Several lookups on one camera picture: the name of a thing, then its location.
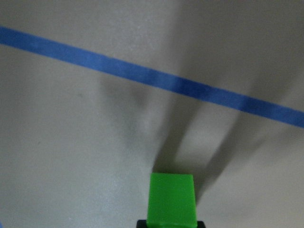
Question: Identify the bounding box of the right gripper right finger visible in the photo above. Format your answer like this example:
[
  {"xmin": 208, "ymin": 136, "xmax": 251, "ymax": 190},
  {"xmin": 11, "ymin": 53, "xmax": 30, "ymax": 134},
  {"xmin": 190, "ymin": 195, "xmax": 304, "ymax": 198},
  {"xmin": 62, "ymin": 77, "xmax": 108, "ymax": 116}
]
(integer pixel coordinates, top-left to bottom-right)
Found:
[{"xmin": 197, "ymin": 220, "xmax": 205, "ymax": 228}]

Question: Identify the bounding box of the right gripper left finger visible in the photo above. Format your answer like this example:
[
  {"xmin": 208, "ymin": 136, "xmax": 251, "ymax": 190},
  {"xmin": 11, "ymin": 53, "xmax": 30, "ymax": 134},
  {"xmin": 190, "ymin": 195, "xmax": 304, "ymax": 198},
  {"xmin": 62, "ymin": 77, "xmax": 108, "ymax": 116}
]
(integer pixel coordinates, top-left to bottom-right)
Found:
[{"xmin": 136, "ymin": 219, "xmax": 147, "ymax": 228}]

